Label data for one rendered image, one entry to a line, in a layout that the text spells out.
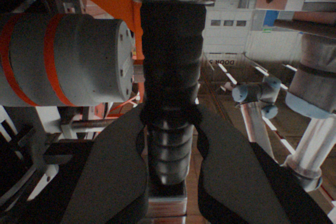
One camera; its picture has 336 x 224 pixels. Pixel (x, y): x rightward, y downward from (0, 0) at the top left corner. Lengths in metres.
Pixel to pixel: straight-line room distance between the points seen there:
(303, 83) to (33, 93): 0.60
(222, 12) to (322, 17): 13.18
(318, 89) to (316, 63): 0.07
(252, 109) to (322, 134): 0.24
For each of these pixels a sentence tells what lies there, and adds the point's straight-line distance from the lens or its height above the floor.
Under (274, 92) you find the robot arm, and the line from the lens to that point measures 0.92.
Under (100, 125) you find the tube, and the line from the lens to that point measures 0.39.
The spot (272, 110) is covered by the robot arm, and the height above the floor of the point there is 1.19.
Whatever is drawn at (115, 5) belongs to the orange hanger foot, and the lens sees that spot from 0.72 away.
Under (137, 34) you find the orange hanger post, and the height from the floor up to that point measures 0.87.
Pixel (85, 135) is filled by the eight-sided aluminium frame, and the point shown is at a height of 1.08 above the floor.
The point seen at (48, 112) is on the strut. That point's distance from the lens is 0.38.
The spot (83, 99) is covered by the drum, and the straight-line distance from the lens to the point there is 0.27.
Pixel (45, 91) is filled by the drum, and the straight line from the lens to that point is 0.27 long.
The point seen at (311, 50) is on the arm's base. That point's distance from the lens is 0.57.
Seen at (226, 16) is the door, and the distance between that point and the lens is 13.77.
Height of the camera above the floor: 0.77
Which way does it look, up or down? 29 degrees up
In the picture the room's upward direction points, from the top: 179 degrees counter-clockwise
